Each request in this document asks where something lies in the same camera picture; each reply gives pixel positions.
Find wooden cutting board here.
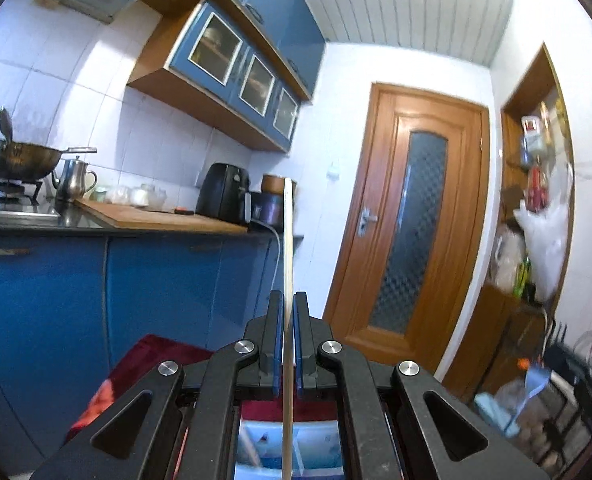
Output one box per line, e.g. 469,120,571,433
75,197,247,234

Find black wire rack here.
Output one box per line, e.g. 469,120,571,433
538,324,592,466

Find wooden door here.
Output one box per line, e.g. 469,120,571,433
323,82,491,377

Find white power cable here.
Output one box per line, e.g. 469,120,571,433
252,219,282,307

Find printed chopstick box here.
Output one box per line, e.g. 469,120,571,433
236,417,345,480

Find gas stove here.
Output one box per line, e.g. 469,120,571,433
0,175,63,222

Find pot with wooden lid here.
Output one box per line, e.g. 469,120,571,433
250,173,297,229

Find blue upper cabinets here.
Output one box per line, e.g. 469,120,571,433
201,0,327,106

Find wooden wall shelf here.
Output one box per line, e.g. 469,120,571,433
486,42,576,401

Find silver door handle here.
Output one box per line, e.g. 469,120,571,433
358,207,379,236

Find white plastic bag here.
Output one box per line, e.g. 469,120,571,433
514,195,572,302

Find glass door wall cabinet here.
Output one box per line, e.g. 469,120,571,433
127,0,303,154

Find wooden chopstick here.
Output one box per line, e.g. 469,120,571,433
280,177,297,480

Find black air fryer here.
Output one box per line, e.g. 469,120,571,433
195,162,252,224

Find red floral blanket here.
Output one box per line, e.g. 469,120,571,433
68,334,341,443

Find dark metal wok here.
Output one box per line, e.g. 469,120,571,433
0,137,98,181

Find glass jars group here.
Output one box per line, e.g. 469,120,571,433
95,183,168,211

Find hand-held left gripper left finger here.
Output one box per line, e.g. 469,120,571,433
31,290,284,480

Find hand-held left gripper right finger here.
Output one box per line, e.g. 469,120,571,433
293,290,551,480

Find blue base cabinets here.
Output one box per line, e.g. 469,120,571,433
0,234,304,473

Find light blue packet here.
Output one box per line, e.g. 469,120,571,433
474,391,522,437

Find steel kettle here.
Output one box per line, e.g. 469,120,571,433
52,156,99,204

